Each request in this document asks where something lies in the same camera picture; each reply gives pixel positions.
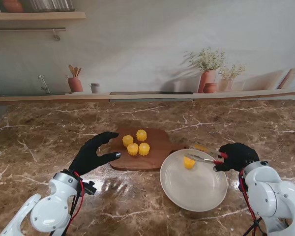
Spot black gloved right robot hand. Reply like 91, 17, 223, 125
212, 143, 260, 173

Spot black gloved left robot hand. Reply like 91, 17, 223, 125
68, 131, 122, 177

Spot red handled steel tongs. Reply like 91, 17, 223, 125
184, 144, 228, 165

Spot yellow corn chunk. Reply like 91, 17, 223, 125
136, 129, 148, 142
183, 157, 196, 170
138, 142, 150, 156
122, 134, 134, 148
127, 143, 139, 156

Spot brown wooden cutting board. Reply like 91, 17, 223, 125
107, 127, 190, 172

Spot white round plate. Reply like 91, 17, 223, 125
159, 148, 229, 212

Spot printed kitchen scene backdrop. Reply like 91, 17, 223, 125
0, 0, 295, 106

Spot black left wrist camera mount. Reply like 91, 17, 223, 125
82, 180, 97, 197

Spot right arm red black cable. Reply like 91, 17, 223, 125
238, 168, 264, 236

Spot arm red black cable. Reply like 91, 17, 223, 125
49, 172, 86, 236
238, 168, 264, 236

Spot left arm red black cable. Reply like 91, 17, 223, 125
49, 172, 86, 236

